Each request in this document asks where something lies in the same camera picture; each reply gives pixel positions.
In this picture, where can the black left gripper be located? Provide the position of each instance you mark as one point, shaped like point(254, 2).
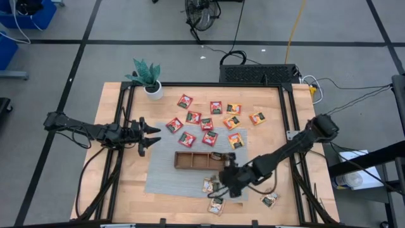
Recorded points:
point(134, 134)

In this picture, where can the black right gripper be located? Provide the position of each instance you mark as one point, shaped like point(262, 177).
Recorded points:
point(235, 179)

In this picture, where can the wooden three-compartment tray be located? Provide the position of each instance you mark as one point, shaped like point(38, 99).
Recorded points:
point(191, 161)

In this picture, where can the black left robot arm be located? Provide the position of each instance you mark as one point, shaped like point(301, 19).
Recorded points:
point(79, 128)

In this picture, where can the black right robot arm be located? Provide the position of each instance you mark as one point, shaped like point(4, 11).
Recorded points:
point(294, 145)

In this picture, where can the red tea packet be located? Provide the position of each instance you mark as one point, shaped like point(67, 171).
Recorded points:
point(216, 107)
point(184, 101)
point(210, 138)
point(187, 139)
point(174, 125)
point(193, 117)
point(207, 124)

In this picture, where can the snake plant in white pot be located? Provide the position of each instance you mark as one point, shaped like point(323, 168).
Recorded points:
point(154, 92)

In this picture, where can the grey woven mat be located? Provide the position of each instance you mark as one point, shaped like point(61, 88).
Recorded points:
point(164, 177)

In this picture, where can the silver mounting plate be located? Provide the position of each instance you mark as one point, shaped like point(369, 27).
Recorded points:
point(291, 134)

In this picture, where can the black perforated computer case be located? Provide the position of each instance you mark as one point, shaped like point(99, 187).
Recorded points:
point(256, 73)

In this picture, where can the yellow power plug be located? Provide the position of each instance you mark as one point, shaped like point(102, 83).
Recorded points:
point(312, 91)

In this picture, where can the white cardboard box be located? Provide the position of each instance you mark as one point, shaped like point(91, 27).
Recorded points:
point(354, 155)

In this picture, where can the black floor fan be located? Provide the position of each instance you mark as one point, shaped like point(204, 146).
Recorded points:
point(202, 14)

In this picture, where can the black metal stand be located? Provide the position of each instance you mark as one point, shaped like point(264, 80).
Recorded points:
point(364, 160)

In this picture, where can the grey metal cart base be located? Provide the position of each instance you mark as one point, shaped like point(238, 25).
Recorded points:
point(14, 75)

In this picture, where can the blue plastic bin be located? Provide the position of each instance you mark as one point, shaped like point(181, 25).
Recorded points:
point(44, 17)
point(7, 52)

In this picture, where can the black device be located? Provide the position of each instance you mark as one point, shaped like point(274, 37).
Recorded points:
point(28, 6)

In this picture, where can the black aluminium table frame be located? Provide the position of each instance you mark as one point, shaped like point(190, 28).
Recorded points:
point(205, 85)

